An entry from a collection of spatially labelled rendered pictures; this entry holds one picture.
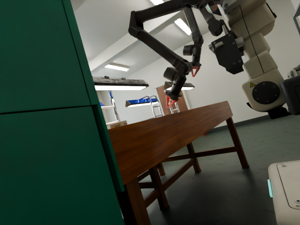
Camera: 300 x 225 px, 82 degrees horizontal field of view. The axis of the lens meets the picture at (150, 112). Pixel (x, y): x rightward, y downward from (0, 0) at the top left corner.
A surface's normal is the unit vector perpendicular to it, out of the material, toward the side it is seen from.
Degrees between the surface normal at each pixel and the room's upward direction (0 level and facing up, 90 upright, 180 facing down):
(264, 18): 90
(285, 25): 90
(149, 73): 90
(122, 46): 90
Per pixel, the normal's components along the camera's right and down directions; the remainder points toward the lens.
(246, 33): -0.52, 0.08
